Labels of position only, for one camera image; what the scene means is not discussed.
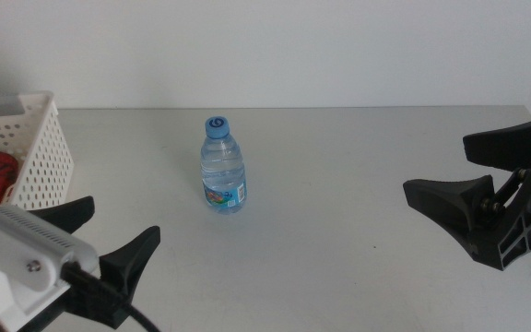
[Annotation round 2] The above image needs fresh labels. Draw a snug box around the white perforated plastic basket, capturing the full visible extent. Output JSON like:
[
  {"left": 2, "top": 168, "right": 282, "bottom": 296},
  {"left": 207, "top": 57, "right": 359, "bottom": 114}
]
[{"left": 0, "top": 90, "right": 76, "bottom": 213}]

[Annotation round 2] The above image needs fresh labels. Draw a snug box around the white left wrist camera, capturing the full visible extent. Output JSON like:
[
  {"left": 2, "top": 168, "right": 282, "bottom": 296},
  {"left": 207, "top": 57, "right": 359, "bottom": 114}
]
[{"left": 0, "top": 205, "right": 100, "bottom": 332}]

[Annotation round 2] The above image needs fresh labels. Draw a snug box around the clear water bottle blue cap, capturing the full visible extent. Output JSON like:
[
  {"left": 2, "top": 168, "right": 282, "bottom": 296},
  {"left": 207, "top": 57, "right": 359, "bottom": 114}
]
[{"left": 200, "top": 115, "right": 248, "bottom": 215}]

